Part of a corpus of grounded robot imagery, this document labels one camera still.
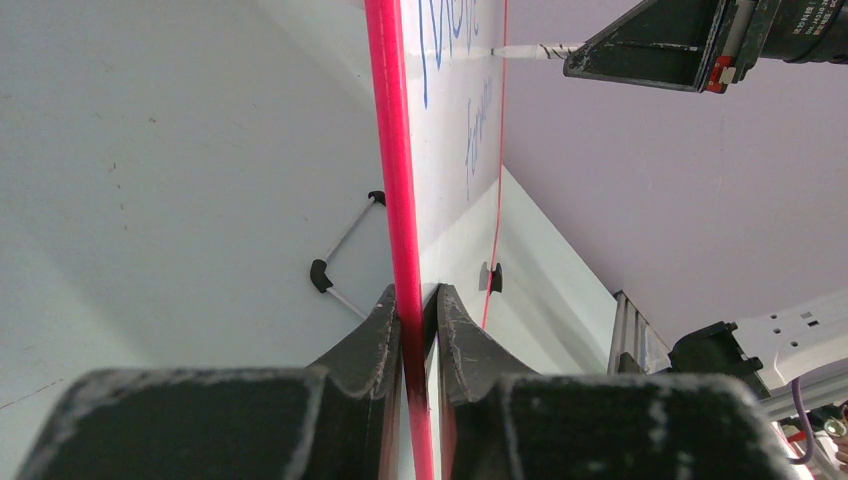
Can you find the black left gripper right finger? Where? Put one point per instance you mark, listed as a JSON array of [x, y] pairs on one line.
[[502, 420]]

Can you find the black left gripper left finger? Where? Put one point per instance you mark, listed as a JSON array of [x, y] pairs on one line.
[[336, 418]]

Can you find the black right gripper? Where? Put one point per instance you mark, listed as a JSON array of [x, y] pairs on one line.
[[671, 44]]

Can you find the pink framed whiteboard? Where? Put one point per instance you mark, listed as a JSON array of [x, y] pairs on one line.
[[439, 93]]

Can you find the black whiteboard right foot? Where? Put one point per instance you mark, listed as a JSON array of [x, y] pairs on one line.
[[491, 278]]

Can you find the aluminium frame profile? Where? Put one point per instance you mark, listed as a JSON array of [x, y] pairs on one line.
[[636, 348]]

